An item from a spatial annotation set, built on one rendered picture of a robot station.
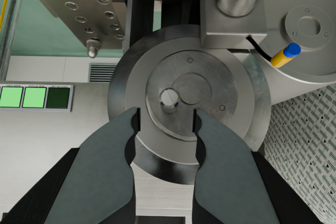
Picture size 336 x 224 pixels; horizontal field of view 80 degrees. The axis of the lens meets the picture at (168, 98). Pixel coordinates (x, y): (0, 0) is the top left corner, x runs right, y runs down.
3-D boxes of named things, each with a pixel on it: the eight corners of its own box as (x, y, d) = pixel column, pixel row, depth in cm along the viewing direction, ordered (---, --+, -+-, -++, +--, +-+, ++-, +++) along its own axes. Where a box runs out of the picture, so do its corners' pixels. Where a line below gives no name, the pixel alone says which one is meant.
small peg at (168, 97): (184, 101, 13) (166, 112, 13) (181, 108, 16) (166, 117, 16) (173, 83, 13) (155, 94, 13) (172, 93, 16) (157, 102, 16)
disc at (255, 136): (264, 24, 20) (279, 187, 17) (262, 27, 20) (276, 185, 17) (113, 22, 20) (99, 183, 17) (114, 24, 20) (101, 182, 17)
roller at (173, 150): (250, 37, 19) (260, 166, 16) (203, 97, 44) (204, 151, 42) (128, 35, 19) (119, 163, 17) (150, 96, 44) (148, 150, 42)
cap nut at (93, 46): (98, 39, 53) (96, 55, 52) (102, 46, 57) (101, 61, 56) (84, 39, 53) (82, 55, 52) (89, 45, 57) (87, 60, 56)
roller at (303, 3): (360, -26, 21) (384, 85, 18) (256, 65, 46) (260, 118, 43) (245, -28, 21) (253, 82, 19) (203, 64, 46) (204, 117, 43)
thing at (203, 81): (257, 107, 16) (176, 158, 15) (247, 111, 18) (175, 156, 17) (204, 33, 17) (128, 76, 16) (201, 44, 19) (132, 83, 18)
